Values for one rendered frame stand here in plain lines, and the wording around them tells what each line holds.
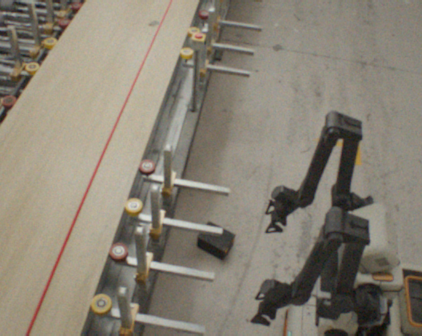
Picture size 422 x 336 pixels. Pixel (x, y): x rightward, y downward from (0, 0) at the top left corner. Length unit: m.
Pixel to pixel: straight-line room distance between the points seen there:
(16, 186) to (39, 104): 0.59
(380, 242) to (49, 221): 1.39
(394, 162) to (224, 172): 1.38
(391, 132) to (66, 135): 2.77
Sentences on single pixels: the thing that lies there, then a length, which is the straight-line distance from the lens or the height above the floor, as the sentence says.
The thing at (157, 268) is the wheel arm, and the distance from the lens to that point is 2.15.
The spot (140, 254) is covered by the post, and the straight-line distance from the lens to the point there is 2.00.
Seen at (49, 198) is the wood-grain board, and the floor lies 0.90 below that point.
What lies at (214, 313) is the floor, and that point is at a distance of 2.99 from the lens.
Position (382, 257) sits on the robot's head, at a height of 1.34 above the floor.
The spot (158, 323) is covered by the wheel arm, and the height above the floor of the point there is 0.84.
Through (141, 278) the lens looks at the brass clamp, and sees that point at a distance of 2.11.
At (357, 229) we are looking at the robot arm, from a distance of 1.41.
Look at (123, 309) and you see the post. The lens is 1.87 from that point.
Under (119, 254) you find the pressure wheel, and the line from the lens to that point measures 2.12.
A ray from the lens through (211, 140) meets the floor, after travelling 3.85.
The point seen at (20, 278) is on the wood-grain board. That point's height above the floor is 0.90.
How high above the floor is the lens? 2.69
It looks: 47 degrees down
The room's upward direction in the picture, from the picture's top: 6 degrees clockwise
